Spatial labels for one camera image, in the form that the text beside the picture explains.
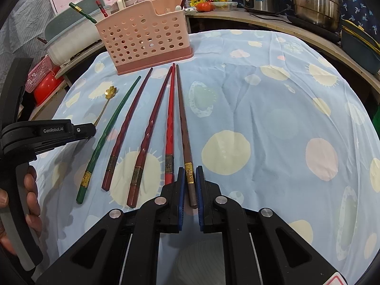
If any pink perforated utensil holder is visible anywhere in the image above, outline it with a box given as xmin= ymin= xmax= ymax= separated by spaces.
xmin=95 ymin=0 xmax=193 ymax=76

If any curved wooden counter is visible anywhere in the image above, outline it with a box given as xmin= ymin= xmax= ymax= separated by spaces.
xmin=184 ymin=9 xmax=380 ymax=95

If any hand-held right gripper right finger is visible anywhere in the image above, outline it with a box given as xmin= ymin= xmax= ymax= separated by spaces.
xmin=196 ymin=166 xmax=348 ymax=285

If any clear plastic food container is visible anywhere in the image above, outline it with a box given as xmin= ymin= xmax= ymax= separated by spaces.
xmin=211 ymin=1 xmax=238 ymax=11

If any brown chopstick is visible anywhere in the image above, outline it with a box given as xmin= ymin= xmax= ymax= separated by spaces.
xmin=176 ymin=64 xmax=199 ymax=209

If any black power cord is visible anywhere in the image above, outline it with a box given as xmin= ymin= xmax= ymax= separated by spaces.
xmin=249 ymin=12 xmax=291 ymax=23

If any green casserole dish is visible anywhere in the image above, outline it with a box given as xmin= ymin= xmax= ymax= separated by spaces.
xmin=340 ymin=19 xmax=380 ymax=75

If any red tomato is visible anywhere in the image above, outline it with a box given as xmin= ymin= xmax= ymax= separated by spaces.
xmin=195 ymin=1 xmax=215 ymax=12

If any green chopstick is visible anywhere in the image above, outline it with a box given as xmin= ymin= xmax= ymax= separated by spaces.
xmin=76 ymin=76 xmax=141 ymax=205
xmin=68 ymin=2 xmax=97 ymax=24

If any person's left hand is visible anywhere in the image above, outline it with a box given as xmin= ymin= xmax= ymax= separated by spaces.
xmin=0 ymin=166 xmax=43 ymax=256

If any pink plastic basket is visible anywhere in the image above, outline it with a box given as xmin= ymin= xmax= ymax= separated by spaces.
xmin=25 ymin=56 xmax=57 ymax=93

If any red plastic basin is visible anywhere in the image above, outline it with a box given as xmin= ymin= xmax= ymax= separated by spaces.
xmin=33 ymin=71 xmax=65 ymax=106

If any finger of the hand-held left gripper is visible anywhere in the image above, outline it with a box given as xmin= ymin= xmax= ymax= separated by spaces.
xmin=71 ymin=123 xmax=97 ymax=144

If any steel steamer pot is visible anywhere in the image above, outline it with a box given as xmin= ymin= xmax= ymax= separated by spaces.
xmin=285 ymin=0 xmax=352 ymax=33

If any black induction cooker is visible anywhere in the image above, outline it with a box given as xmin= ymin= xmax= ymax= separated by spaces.
xmin=286 ymin=15 xmax=342 ymax=44

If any gold flower spoon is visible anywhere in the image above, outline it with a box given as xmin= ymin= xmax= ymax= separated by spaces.
xmin=93 ymin=85 xmax=119 ymax=127

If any teal and white basin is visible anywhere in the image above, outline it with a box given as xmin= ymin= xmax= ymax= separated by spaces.
xmin=44 ymin=0 xmax=112 ymax=66

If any red chopstick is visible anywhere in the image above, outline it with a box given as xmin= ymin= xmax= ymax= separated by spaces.
xmin=165 ymin=63 xmax=176 ymax=186
xmin=95 ymin=0 xmax=109 ymax=18

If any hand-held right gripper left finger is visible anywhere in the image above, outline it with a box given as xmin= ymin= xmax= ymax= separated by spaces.
xmin=36 ymin=168 xmax=185 ymax=285

